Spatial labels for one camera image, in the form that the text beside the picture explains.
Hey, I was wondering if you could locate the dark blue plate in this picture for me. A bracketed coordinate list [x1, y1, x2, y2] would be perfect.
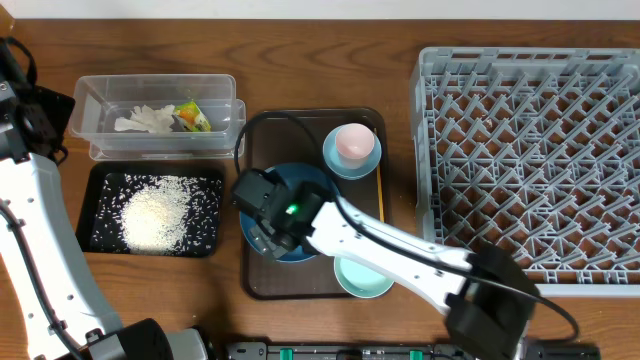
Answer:
[239, 163, 327, 263]

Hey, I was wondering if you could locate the mint green bowl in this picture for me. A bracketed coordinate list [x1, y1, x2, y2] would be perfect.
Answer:
[334, 257, 394, 299]

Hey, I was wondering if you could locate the white rice pile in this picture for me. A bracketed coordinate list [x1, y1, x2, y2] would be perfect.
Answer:
[88, 173, 223, 257]

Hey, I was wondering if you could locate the yellow green snack wrapper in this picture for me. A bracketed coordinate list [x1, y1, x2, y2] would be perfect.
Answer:
[173, 101, 212, 132]

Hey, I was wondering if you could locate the white tissue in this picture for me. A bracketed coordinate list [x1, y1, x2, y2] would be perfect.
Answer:
[114, 105, 175, 134]

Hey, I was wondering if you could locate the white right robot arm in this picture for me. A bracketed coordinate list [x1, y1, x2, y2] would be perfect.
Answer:
[231, 169, 539, 359]

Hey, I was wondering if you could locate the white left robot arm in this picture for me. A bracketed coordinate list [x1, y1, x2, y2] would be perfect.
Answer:
[1, 37, 215, 360]

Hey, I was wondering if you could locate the clear plastic waste bin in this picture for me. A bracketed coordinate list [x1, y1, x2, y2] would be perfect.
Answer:
[69, 74, 246, 161]

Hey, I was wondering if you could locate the grey plastic dishwasher rack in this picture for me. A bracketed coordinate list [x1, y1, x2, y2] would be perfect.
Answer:
[410, 47, 639, 298]

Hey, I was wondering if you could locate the light blue saucer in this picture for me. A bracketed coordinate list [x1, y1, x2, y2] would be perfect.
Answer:
[322, 125, 382, 180]

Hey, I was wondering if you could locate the brown plastic serving tray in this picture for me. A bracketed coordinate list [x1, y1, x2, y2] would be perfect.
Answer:
[242, 108, 392, 301]

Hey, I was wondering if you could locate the pink cup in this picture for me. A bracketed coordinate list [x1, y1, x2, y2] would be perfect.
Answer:
[335, 123, 375, 169]

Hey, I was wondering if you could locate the wooden chopstick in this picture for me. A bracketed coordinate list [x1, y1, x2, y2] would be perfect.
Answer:
[376, 144, 386, 223]

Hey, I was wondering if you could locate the black rectangular tray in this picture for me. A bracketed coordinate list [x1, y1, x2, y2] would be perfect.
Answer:
[76, 162, 224, 252]

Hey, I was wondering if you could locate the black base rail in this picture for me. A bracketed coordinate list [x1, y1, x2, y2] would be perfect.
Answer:
[225, 342, 602, 360]

